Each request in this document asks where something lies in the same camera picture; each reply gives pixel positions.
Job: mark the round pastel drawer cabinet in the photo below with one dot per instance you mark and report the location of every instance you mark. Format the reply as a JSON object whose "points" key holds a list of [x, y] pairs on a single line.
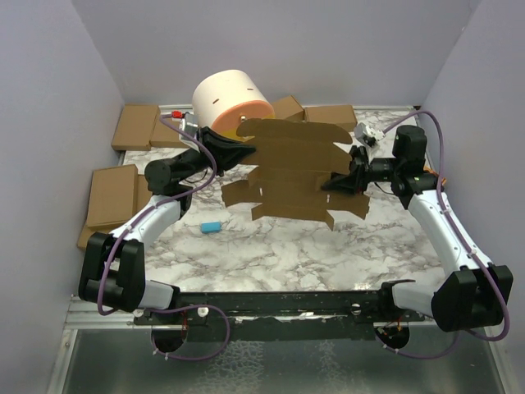
{"points": [[225, 99]]}

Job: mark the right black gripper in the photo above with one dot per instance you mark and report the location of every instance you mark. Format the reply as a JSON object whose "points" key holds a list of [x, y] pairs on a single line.
{"points": [[359, 164]]}

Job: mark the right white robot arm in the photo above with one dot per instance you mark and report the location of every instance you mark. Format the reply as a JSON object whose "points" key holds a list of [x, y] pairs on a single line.
{"points": [[475, 291]]}

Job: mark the orange paperback book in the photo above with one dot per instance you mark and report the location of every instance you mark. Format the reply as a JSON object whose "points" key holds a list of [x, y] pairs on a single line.
{"points": [[441, 178]]}

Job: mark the small blue block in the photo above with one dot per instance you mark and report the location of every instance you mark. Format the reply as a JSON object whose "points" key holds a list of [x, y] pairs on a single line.
{"points": [[210, 227]]}

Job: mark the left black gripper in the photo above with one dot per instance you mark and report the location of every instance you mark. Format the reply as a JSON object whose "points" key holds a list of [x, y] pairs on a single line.
{"points": [[226, 152]]}

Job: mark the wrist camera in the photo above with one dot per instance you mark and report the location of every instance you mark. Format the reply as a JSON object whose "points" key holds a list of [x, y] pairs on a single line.
{"points": [[187, 126], [366, 136]]}

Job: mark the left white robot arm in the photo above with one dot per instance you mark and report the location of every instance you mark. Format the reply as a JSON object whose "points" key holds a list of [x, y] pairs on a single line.
{"points": [[113, 272]]}

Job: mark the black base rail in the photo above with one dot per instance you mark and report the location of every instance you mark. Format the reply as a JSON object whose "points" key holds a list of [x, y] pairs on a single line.
{"points": [[276, 316]]}

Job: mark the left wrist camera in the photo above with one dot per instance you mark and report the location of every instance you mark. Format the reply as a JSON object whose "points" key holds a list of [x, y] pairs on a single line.
{"points": [[187, 126]]}

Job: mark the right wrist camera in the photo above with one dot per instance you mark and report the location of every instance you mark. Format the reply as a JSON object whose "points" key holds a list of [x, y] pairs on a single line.
{"points": [[366, 136]]}

